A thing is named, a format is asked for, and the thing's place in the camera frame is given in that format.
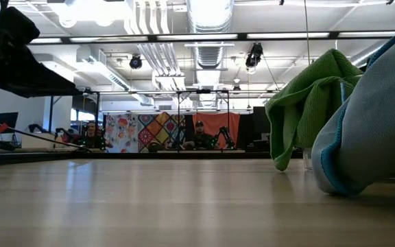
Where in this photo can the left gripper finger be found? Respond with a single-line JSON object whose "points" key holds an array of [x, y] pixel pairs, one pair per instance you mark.
{"points": [[50, 85]]}

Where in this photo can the green microfiber towel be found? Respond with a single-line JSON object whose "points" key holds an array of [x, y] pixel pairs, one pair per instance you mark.
{"points": [[303, 113]]}

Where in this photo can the light blue microfiber towel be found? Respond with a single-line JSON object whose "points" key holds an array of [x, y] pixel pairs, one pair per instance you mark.
{"points": [[372, 120]]}

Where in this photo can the dark monitor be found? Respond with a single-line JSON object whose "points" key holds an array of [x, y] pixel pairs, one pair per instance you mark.
{"points": [[7, 120]]}

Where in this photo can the seated person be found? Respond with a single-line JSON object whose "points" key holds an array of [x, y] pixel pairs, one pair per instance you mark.
{"points": [[91, 135]]}

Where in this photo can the floral patterned cloth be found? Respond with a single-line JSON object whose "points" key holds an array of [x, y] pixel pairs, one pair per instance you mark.
{"points": [[122, 132]]}

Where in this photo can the black ceiling spotlight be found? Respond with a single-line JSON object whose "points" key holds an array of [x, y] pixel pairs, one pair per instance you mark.
{"points": [[135, 62], [236, 88]]}

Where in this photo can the white ceiling pipes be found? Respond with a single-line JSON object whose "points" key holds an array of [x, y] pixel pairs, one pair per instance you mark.
{"points": [[156, 55]]}

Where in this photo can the colourful patchwork quilt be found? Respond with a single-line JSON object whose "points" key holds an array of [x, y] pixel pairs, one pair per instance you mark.
{"points": [[158, 132]]}

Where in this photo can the black beam with light strips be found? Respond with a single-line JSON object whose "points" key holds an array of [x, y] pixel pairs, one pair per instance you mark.
{"points": [[197, 36]]}

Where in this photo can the person with cap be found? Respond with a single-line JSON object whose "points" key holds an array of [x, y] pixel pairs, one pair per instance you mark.
{"points": [[200, 135]]}

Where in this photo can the black cabinet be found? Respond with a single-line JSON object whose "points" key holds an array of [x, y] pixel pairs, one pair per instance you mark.
{"points": [[261, 123]]}

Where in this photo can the black station frame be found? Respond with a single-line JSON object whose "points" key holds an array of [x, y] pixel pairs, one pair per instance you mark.
{"points": [[97, 109], [227, 101]]}

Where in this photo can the white rectangular air duct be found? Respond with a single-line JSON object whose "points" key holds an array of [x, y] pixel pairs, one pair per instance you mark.
{"points": [[115, 77]]}

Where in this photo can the black table edge frame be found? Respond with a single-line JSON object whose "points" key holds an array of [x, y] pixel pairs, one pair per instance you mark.
{"points": [[149, 155]]}

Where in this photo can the silver ventilation duct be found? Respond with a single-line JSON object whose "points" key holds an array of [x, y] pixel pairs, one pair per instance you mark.
{"points": [[362, 56], [209, 13]]}

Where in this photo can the black hanging camera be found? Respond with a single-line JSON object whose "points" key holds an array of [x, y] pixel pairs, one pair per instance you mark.
{"points": [[254, 55]]}

